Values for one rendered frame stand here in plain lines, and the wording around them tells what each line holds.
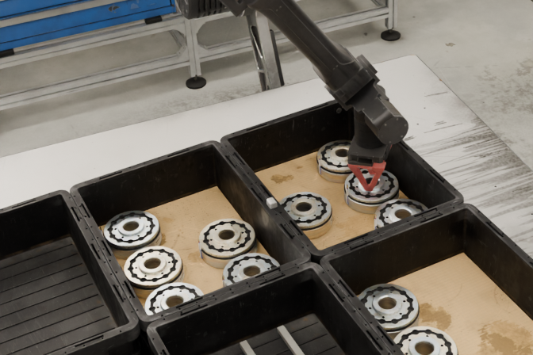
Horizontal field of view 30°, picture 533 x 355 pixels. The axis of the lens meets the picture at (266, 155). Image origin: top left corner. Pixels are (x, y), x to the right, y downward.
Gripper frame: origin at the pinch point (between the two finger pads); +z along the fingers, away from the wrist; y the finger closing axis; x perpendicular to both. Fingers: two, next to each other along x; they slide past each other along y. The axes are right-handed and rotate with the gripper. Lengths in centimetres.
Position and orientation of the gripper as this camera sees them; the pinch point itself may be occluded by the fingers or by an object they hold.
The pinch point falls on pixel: (371, 179)
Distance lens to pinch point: 188.0
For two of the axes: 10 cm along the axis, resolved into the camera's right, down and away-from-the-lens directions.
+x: -9.6, -1.1, 2.7
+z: 0.8, 8.1, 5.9
